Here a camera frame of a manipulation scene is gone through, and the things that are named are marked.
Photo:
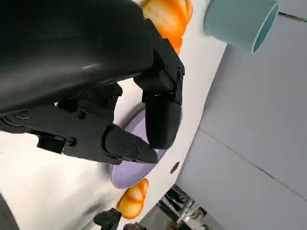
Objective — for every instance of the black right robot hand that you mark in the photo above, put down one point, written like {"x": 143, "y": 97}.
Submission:
{"x": 106, "y": 218}

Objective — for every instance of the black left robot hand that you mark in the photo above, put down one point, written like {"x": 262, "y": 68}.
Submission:
{"x": 72, "y": 48}

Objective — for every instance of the orange white striped bread roll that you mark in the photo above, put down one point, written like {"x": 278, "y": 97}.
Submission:
{"x": 134, "y": 198}
{"x": 168, "y": 19}

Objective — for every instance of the lilac plate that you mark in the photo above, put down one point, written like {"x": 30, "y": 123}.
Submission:
{"x": 134, "y": 175}

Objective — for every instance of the metal workshop equipment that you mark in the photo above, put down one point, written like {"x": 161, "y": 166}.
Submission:
{"x": 177, "y": 208}

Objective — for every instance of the pale green mug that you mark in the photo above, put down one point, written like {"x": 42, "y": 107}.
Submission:
{"x": 230, "y": 24}

